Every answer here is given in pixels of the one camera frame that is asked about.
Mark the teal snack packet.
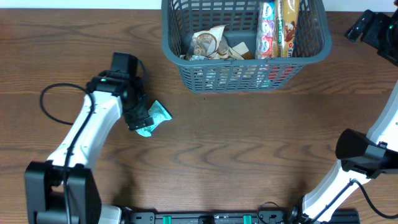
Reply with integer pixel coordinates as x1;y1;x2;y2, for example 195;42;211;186
136;100;172;138

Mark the grey plastic basket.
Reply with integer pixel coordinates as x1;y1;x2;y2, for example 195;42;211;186
162;1;332;93

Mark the multicolour tissue pack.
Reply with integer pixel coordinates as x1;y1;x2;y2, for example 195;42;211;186
255;1;275;60

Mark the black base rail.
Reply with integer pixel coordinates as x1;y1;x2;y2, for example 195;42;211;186
121;210;361;224

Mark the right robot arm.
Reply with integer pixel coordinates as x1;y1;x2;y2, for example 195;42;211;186
284;10;397;223

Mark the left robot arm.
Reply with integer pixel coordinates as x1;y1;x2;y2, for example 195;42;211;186
24;70;153;223

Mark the beige nut bag with label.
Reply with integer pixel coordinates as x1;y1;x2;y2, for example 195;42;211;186
180;25;244;61

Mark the right black cable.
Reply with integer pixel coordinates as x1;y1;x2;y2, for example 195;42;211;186
310;179;398;224

